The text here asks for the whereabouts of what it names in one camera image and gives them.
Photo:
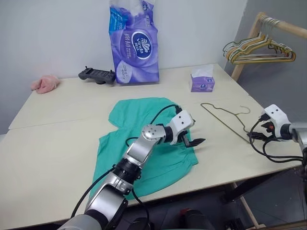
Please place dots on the dark rounded shape red mark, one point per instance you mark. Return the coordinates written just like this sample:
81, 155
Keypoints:
196, 220

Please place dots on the wooden trestle leg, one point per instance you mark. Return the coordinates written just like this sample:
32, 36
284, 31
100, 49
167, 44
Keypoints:
244, 203

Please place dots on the green shorts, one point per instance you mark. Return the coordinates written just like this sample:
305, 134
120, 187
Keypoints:
168, 167

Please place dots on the black handheld controller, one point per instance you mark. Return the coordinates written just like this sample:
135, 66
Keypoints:
96, 74

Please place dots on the purple toilet paper pack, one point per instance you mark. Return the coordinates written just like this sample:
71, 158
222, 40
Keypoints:
134, 48

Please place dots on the black metal bar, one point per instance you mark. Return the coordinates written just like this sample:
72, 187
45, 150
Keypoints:
259, 185

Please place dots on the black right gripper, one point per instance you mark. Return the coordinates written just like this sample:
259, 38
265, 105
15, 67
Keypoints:
267, 126

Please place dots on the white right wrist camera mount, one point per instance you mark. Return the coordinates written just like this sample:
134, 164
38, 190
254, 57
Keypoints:
275, 117

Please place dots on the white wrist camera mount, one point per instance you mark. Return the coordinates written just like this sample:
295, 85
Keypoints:
181, 121
275, 117

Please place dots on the purple tissue box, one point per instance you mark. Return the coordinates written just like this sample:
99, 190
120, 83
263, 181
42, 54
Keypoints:
202, 83

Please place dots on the wooden clothes rack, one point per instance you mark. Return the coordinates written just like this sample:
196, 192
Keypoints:
239, 67

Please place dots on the pink cloth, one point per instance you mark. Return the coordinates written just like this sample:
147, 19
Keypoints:
45, 84

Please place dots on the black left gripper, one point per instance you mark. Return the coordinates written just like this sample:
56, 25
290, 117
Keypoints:
178, 139

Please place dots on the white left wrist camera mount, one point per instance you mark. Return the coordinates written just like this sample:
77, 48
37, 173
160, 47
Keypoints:
181, 121

